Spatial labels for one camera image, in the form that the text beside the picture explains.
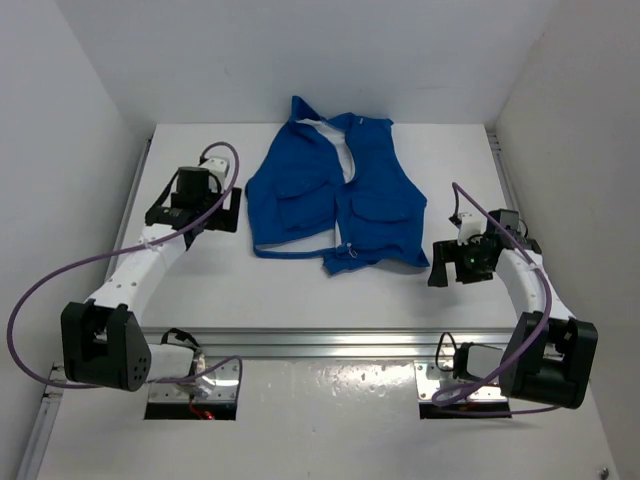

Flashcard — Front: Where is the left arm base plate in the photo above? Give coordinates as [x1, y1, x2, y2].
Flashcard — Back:
[148, 357, 243, 404]

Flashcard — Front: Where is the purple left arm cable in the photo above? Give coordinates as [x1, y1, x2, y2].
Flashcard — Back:
[6, 142, 244, 389]

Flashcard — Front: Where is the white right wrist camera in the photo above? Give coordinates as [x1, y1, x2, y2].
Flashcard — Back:
[449, 212, 484, 245]

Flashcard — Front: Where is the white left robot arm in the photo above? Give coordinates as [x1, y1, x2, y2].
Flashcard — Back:
[61, 157, 241, 391]

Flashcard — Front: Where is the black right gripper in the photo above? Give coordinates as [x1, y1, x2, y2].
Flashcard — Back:
[428, 238, 492, 287]

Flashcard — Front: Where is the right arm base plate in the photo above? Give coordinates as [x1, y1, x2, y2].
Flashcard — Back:
[414, 361, 507, 404]

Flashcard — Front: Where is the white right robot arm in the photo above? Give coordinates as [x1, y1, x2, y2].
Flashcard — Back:
[428, 209, 598, 409]

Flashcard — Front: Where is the blue zip-up vest jacket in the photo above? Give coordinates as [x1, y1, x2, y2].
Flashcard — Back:
[246, 96, 429, 275]

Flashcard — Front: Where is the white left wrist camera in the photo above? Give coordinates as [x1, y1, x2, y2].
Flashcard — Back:
[199, 156, 230, 193]

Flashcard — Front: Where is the aluminium rail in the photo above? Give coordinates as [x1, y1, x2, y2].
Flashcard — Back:
[140, 327, 526, 361]
[16, 135, 153, 480]
[487, 131, 520, 211]

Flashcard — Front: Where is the aluminium right side rail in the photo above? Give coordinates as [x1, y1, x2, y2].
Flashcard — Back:
[487, 131, 520, 211]

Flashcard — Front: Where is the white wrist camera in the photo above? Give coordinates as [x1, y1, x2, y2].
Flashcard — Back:
[199, 156, 230, 193]
[449, 212, 484, 245]

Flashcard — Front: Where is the aluminium front rail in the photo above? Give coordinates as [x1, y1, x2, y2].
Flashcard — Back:
[140, 327, 526, 361]

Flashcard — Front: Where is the aluminium left side rail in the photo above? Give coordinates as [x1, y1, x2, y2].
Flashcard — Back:
[16, 135, 153, 480]

